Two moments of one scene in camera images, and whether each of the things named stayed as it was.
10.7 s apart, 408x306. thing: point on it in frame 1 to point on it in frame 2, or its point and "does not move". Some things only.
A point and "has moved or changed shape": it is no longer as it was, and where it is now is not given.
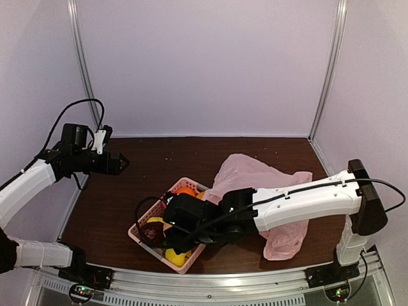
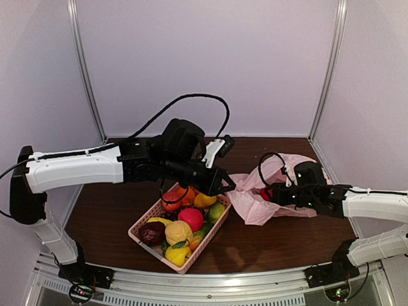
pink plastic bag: [240, 172] has moved or changed shape
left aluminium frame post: [80, 51] does not move
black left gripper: [105, 169] to [211, 188]
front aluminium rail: [284, 287] does not move
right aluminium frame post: [342, 18] does not move
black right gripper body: [184, 243] to [303, 199]
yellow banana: [152, 219] does not move
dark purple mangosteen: [152, 234] does not move
